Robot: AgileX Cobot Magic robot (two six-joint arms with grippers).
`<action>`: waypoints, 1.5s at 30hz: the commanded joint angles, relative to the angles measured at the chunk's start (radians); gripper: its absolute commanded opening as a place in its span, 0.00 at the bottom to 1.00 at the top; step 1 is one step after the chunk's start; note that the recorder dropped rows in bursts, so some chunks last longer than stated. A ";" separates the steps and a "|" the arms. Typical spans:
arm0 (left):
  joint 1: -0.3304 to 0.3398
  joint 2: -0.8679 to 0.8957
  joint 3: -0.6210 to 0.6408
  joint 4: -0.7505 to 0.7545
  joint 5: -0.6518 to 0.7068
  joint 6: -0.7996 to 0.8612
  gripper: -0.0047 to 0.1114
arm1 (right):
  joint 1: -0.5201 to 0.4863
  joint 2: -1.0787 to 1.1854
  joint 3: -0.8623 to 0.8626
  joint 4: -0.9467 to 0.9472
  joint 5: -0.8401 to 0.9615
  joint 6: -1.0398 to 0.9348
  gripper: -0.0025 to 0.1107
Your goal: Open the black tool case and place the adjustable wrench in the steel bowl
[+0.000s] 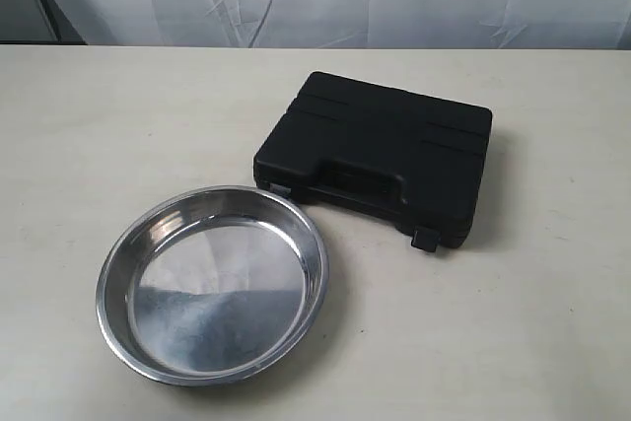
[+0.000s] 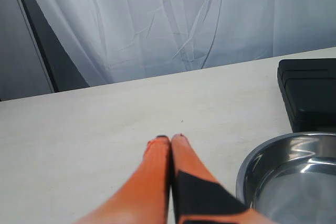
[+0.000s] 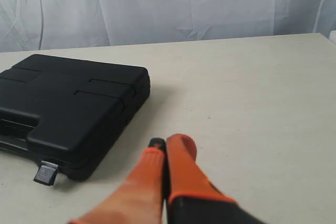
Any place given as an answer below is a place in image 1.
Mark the black plastic tool case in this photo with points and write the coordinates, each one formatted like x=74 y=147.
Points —
x=412 y=160

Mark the round stainless steel tray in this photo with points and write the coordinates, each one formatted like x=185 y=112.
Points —
x=212 y=287

